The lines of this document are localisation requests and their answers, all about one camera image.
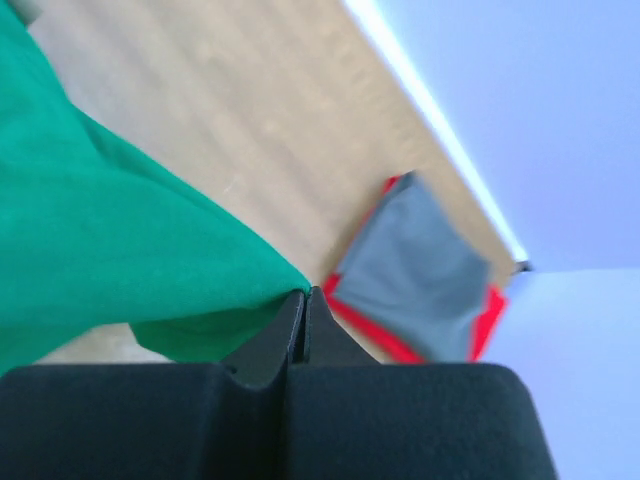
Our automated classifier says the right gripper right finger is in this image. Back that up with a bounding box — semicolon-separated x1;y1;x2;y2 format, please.
287;285;561;480

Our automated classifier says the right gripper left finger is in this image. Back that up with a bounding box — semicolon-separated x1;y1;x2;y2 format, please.
1;291;305;479

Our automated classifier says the green t shirt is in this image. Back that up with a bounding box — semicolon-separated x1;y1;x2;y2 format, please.
1;4;310;370

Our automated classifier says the folded grey t shirt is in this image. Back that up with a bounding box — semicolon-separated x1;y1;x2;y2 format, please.
333;170;494;362

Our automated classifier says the folded red t shirt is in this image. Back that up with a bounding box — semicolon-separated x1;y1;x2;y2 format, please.
322;174;510;365

